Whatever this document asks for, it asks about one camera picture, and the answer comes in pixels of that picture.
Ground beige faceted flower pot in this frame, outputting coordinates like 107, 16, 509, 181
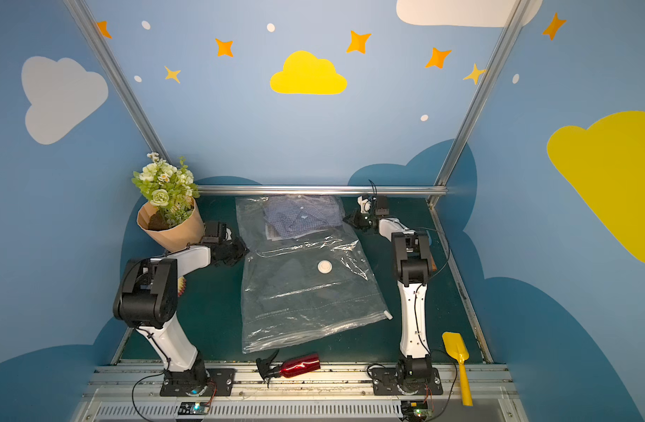
137, 202, 205, 252

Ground aluminium front rail platform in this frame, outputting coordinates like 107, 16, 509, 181
72, 360, 528, 421

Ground left aluminium frame post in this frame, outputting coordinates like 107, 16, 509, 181
63, 0, 172, 162

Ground red spray bottle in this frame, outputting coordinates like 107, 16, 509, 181
255, 349, 322, 387

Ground yellow smiley sponge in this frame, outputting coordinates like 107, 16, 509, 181
177, 277, 187, 297

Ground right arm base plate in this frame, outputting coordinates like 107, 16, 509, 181
366, 365, 444, 396

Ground right aluminium frame post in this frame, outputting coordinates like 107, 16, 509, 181
434, 0, 533, 191

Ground yellow plastic shovel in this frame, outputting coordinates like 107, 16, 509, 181
442, 332, 474, 407

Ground white green artificial flowers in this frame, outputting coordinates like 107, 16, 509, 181
132, 152, 200, 229

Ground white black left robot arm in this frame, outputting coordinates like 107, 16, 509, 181
113, 221, 248, 397

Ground aluminium frame post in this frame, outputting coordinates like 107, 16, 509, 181
434, 0, 533, 191
63, 0, 172, 162

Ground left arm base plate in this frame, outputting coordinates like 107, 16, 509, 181
160, 369, 236, 397

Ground green circuit board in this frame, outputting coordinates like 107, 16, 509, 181
400, 401, 433, 422
177, 402, 211, 416

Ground blue checked shirt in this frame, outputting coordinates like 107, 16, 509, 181
264, 195, 343, 239

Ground aluminium back rail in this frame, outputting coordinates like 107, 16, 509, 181
198, 185, 447, 196

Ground clear plastic vacuum bag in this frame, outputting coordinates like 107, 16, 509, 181
236, 196, 392, 353

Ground left green circuit board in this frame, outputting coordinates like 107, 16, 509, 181
177, 402, 211, 416

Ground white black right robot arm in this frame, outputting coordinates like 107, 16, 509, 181
344, 193, 436, 394

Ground right green circuit board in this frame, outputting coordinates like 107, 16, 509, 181
400, 401, 433, 422

